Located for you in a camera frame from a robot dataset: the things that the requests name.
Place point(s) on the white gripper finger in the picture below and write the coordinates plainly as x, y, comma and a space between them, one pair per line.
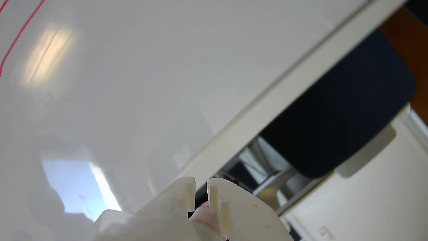
247, 217
160, 221

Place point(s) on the brown wooden door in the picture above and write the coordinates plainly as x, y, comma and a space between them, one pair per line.
411, 43

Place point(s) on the white whiteboard with aluminium frame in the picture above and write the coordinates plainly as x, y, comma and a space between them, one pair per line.
133, 83

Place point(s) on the red whiteboard marker pen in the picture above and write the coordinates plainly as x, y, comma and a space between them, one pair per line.
204, 219

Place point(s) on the silver metal leg frame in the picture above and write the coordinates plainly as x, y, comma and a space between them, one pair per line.
274, 187

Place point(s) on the dark navy chair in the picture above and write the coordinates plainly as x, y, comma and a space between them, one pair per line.
334, 117

